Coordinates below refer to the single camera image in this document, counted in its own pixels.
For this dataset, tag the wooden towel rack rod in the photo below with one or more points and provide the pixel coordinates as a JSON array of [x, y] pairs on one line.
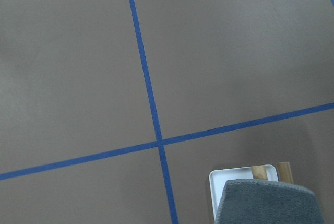
[[259, 172]]

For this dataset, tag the white rectangular tray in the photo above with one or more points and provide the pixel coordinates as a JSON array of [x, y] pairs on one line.
[[239, 198]]

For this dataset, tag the grey pink towel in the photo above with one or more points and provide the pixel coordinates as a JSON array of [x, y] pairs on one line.
[[296, 204]]

